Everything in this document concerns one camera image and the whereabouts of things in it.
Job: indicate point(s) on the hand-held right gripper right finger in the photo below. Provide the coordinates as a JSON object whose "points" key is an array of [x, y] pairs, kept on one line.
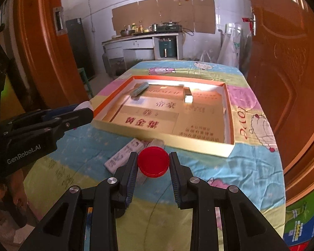
{"points": [[175, 180]]}

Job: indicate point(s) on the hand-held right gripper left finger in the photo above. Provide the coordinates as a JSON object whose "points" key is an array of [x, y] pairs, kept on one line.
{"points": [[132, 177]]}

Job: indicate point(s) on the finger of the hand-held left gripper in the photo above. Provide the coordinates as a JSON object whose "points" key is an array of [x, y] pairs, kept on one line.
{"points": [[76, 120], [57, 113]]}

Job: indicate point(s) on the white cartoon cat box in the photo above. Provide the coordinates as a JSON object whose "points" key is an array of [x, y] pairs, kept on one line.
{"points": [[117, 159]]}

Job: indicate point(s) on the red bottle cap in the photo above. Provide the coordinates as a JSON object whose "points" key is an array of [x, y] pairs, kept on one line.
{"points": [[153, 160]]}

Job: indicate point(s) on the orange-rimmed cardboard tray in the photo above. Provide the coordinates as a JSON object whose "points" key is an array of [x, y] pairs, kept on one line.
{"points": [[198, 149]]}

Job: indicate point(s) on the clear plastic wrapper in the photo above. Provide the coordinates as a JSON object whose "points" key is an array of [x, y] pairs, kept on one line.
{"points": [[157, 143]]}

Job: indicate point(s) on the teal patterned box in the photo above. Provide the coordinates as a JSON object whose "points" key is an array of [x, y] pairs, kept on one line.
{"points": [[138, 90]]}

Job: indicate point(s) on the gold box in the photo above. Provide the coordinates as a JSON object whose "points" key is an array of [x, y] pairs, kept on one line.
{"points": [[188, 95]]}

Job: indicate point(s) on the person's left hand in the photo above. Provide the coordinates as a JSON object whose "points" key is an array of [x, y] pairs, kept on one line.
{"points": [[18, 201]]}

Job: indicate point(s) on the printed cardboard sheet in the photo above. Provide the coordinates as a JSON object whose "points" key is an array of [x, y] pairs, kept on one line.
{"points": [[193, 125]]}

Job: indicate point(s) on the brown wooden door with latch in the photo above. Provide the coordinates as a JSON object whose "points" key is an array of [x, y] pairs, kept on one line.
{"points": [[36, 52]]}

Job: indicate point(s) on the cartoon sheep bedsheet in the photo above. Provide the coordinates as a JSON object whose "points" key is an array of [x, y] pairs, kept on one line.
{"points": [[251, 167]]}

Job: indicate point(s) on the white kitchen counter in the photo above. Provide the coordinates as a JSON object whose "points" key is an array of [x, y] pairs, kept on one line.
{"points": [[136, 43]]}

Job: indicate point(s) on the metal bowl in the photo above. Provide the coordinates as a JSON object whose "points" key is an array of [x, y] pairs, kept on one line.
{"points": [[127, 33]]}

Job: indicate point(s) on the tall oil bottle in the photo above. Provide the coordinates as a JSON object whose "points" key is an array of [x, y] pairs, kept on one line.
{"points": [[141, 27]]}

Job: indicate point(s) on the green air fryer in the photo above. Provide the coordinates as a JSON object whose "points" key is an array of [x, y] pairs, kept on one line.
{"points": [[167, 47]]}

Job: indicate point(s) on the metal cup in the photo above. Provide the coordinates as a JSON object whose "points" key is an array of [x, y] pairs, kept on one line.
{"points": [[153, 27]]}

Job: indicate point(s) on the black gas stove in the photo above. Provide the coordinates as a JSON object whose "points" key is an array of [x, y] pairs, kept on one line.
{"points": [[170, 28]]}

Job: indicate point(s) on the green printed carton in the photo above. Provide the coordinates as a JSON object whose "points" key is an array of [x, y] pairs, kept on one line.
{"points": [[303, 219]]}

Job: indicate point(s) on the wok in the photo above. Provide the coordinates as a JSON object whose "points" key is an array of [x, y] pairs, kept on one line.
{"points": [[169, 23]]}

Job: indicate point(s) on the large white woven bag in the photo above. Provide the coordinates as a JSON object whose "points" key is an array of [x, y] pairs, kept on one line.
{"points": [[229, 49]]}

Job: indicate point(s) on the carved brown wooden door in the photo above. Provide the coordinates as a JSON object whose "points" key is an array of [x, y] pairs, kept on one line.
{"points": [[290, 83]]}

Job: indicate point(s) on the red ribbon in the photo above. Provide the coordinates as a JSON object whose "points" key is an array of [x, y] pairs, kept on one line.
{"points": [[246, 19]]}

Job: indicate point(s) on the cardboard wall covering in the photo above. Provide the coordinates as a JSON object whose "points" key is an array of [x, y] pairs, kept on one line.
{"points": [[172, 10]]}

